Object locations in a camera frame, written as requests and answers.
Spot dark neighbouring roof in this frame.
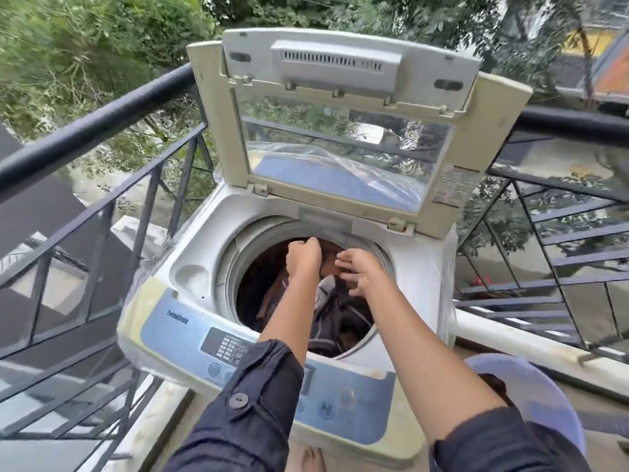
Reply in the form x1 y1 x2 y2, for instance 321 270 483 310
0 125 148 369

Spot person's dark right sleeve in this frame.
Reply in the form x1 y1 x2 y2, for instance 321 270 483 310
429 406 593 472

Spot green trees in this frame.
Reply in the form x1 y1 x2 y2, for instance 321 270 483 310
0 0 629 256

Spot person's dark left sleeve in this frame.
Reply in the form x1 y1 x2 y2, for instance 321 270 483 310
162 338 305 472

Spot person's dark sleeve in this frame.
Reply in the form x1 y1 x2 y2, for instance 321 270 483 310
162 338 305 472
429 406 593 472

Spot black metal balcony railing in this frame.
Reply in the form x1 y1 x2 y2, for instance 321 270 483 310
0 63 629 472

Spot person's left hand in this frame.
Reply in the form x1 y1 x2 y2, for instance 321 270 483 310
286 236 323 290

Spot lavender plastic laundry basin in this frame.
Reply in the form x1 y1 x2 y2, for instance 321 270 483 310
464 352 588 458

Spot person's left foot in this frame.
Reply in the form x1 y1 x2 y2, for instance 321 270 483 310
300 446 326 472

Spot person's right forearm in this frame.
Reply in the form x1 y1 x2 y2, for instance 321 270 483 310
371 289 507 446

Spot white concrete balcony ledge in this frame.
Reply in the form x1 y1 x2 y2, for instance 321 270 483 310
451 309 629 399

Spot orange yellow building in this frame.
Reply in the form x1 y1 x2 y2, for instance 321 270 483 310
555 24 629 102

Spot black garment with white print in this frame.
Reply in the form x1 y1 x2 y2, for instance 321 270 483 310
304 275 374 357

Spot person's left forearm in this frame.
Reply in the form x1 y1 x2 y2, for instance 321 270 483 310
257 282 318 369

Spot person's right hand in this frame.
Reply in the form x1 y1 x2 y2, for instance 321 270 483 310
335 248 389 298

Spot beige blue washing machine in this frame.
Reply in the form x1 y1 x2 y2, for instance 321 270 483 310
117 28 534 470

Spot rust brown garment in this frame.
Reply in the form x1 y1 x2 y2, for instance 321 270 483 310
255 239 367 347

